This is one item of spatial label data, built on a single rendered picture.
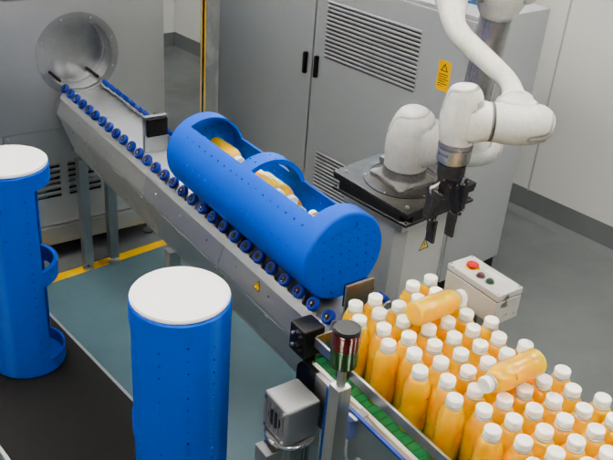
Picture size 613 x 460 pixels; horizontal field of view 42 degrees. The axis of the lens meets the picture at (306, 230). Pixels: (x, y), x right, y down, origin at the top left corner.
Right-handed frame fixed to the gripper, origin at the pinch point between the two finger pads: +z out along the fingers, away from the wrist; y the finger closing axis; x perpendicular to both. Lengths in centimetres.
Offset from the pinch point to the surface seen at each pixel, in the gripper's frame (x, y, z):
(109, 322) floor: -165, 33, 124
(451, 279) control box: 1.0, -7.1, 18.2
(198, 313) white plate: -22, 63, 20
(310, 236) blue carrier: -21.7, 28.2, 5.9
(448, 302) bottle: 17.1, 11.2, 10.5
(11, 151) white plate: -144, 74, 20
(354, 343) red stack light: 29, 53, 0
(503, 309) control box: 18.7, -10.2, 19.1
